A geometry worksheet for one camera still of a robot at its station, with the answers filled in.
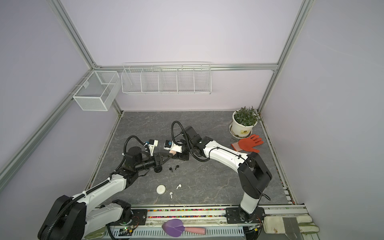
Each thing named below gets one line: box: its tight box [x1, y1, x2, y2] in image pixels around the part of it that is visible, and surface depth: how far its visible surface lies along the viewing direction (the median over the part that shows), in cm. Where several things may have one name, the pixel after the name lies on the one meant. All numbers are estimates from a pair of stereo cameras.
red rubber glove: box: [231, 134, 264, 153], surface depth 104 cm
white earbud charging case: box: [156, 184, 166, 195], surface depth 84 cm
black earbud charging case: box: [154, 165, 163, 173], surface depth 91 cm
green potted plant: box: [234, 105, 261, 126], surface depth 96 cm
